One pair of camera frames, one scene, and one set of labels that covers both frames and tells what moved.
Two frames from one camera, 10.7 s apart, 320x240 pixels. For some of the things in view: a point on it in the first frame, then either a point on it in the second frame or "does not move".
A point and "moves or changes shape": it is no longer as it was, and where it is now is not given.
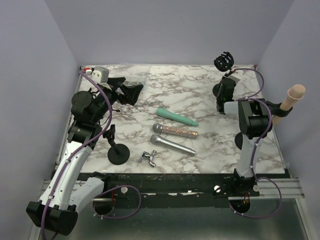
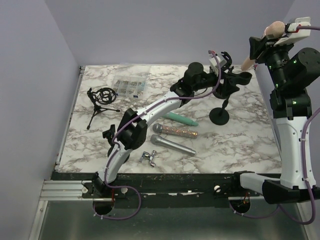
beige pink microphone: [295, 93] moves or changes shape
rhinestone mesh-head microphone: [158, 128] does not move
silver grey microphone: [157, 139] does not move
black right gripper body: [218, 98] -> [277, 57]
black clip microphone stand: [254, 118] -> [220, 116]
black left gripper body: [104, 106] -> [211, 80]
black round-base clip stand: [118, 154] does not move
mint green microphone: [164, 112] does not move
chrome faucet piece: [147, 155] does not move
